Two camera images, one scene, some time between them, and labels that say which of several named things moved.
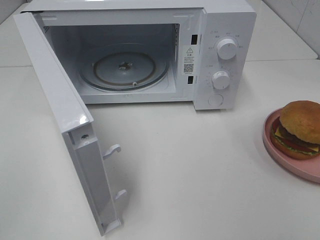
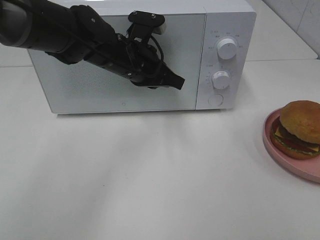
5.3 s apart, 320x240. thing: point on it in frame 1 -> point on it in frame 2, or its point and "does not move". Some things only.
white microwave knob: x=220 y=80 does not move
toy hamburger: x=295 y=133 does not move
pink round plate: x=308 y=169 does not move
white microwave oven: x=75 y=121 -> x=82 y=87
